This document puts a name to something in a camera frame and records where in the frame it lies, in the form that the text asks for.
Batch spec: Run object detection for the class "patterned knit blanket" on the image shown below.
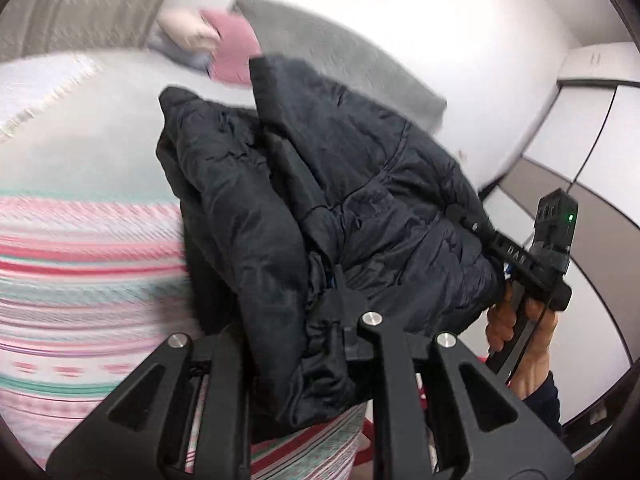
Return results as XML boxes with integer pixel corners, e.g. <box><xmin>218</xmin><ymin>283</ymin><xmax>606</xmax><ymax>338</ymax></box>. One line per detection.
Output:
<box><xmin>0</xmin><ymin>188</ymin><xmax>432</xmax><ymax>480</ymax></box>

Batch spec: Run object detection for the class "grey star curtain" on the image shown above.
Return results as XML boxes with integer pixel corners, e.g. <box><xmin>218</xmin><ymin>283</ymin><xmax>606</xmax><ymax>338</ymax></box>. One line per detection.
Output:
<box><xmin>1</xmin><ymin>0</ymin><xmax>164</xmax><ymax>62</ymax></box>

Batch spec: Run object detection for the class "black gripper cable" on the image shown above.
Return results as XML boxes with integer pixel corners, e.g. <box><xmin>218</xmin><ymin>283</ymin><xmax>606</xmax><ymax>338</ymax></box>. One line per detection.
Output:
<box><xmin>569</xmin><ymin>84</ymin><xmax>622</xmax><ymax>196</ymax></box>

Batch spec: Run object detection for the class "white bed sheet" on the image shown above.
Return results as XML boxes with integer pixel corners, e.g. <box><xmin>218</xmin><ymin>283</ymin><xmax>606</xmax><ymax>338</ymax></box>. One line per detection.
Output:
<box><xmin>0</xmin><ymin>49</ymin><xmax>501</xmax><ymax>201</ymax></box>

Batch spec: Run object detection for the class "black quilted puffer jacket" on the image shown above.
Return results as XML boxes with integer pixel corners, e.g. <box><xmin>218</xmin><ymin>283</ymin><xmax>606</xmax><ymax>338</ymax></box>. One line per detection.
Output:
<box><xmin>156</xmin><ymin>55</ymin><xmax>504</xmax><ymax>442</ymax></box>

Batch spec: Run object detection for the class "right forearm dark sleeve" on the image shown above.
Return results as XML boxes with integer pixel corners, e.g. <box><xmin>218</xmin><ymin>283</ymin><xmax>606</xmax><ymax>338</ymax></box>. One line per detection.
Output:
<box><xmin>523</xmin><ymin>372</ymin><xmax>562</xmax><ymax>437</ymax></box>

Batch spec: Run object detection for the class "black tracker with green light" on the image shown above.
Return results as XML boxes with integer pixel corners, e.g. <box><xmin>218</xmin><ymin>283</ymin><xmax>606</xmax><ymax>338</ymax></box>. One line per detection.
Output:
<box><xmin>529</xmin><ymin>188</ymin><xmax>578</xmax><ymax>274</ymax></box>

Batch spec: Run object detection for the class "beige pillow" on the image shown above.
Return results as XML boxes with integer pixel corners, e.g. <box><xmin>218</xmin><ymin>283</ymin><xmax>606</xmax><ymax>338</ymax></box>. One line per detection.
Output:
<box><xmin>156</xmin><ymin>8</ymin><xmax>221</xmax><ymax>53</ymax></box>

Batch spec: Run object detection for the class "lavender grey pillow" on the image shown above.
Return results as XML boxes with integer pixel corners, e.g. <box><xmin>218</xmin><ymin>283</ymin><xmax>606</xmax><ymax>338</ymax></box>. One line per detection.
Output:
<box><xmin>146</xmin><ymin>29</ymin><xmax>213</xmax><ymax>73</ymax></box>

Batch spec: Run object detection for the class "wardrobe with grey panels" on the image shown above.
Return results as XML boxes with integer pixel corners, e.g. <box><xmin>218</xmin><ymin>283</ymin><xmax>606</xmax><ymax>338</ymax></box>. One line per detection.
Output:
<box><xmin>484</xmin><ymin>42</ymin><xmax>639</xmax><ymax>422</ymax></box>

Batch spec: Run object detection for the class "white quilted bedspread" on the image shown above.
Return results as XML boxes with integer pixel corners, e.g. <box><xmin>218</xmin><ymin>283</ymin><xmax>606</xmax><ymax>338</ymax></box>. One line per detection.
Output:
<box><xmin>1</xmin><ymin>52</ymin><xmax>101</xmax><ymax>143</ymax></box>

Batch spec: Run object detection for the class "grey padded headboard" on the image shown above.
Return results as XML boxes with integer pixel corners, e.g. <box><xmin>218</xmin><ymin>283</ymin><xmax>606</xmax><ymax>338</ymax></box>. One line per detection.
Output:
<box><xmin>231</xmin><ymin>0</ymin><xmax>447</xmax><ymax>133</ymax></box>

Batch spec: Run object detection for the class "pink pillow far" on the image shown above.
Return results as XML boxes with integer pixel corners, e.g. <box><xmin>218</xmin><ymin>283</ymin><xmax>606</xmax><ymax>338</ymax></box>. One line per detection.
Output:
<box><xmin>201</xmin><ymin>9</ymin><xmax>262</xmax><ymax>87</ymax></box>

